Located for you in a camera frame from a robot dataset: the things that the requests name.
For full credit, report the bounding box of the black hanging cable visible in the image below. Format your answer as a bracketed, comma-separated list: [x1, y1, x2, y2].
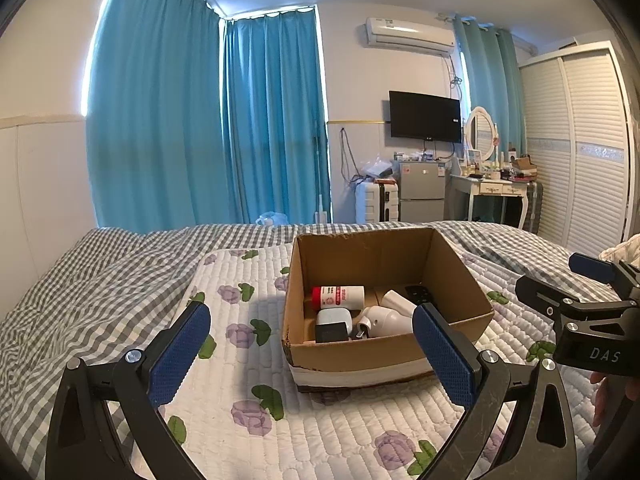
[340, 127, 362, 181]

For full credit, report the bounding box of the grey small fridge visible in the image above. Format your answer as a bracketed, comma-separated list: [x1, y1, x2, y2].
[397, 161, 447, 222]

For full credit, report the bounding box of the clear plastic bag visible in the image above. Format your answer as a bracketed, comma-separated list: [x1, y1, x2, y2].
[361, 161, 396, 181]

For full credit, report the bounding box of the white dressing table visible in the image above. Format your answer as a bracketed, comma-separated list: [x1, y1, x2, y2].
[445, 174, 531, 231]

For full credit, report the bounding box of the oval white mirror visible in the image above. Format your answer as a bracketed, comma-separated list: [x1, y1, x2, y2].
[464, 106, 501, 153]

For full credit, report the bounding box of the white air conditioner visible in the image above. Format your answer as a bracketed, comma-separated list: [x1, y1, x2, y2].
[364, 16, 456, 57]

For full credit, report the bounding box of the white handheld device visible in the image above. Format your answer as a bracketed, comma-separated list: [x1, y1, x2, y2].
[352, 305, 416, 339]

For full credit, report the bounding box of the white suitcase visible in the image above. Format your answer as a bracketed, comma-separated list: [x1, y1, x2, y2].
[356, 180, 401, 223]

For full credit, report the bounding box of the small white tube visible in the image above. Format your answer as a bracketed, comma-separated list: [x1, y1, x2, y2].
[381, 289, 418, 313]

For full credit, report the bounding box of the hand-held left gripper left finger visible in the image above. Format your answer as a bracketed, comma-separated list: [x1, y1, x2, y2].
[45, 301, 212, 480]

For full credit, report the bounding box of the black wall television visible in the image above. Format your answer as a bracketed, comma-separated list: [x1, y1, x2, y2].
[388, 90, 462, 144]

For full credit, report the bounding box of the white floral quilt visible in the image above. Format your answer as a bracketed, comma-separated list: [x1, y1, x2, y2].
[100, 247, 601, 480]

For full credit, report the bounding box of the white charger plug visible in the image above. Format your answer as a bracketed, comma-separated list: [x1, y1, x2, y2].
[316, 308, 351, 328]

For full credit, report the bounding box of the white quilted jacket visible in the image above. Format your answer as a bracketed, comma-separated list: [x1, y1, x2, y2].
[600, 234, 640, 262]

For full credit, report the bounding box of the white louvred wardrobe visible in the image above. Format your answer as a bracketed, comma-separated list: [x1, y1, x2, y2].
[517, 42, 640, 256]

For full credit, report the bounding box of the white and black gadget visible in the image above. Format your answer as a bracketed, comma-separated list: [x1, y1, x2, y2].
[314, 324, 351, 343]

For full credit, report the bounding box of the narrow blue curtain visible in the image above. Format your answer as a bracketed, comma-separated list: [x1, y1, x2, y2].
[220, 5, 332, 226]

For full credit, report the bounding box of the white bottle with red cap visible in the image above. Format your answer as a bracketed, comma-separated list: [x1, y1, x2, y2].
[311, 285, 366, 311]

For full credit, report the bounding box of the person's right hand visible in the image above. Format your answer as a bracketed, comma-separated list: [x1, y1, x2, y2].
[592, 370, 622, 428]

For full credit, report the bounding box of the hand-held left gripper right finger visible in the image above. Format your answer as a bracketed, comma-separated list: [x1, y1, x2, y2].
[412, 302, 581, 480]

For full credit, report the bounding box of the teal curtain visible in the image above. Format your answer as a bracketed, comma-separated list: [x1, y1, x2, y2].
[452, 15, 526, 156]

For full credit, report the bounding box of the grey suitcase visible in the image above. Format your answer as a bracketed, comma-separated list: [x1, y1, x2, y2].
[522, 180, 544, 235]

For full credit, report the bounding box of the wide blue curtain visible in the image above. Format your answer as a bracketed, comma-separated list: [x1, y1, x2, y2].
[85, 0, 227, 231]

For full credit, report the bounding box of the black remote control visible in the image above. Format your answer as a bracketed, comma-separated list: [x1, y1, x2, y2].
[404, 285, 436, 307]

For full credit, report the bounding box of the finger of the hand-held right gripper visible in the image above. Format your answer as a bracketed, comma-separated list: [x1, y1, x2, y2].
[569, 252, 621, 285]
[515, 274, 585, 331]

